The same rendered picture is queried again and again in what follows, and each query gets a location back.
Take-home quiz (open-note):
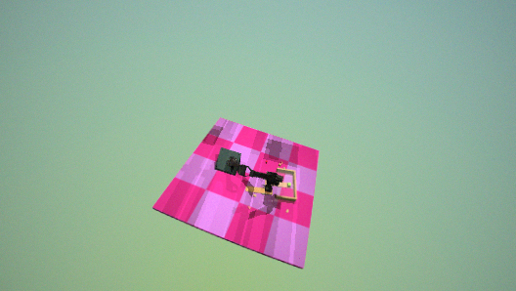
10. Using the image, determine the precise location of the orange polka-dotted strip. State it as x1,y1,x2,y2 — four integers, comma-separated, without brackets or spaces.
245,186,273,195

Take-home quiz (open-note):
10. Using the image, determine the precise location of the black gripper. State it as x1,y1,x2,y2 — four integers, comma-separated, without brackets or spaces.
265,180,273,192

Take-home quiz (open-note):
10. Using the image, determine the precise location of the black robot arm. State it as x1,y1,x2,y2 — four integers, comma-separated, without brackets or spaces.
228,156,283,186

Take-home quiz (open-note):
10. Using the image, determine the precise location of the brown open wooden tray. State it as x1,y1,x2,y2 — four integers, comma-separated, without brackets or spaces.
276,167,298,201

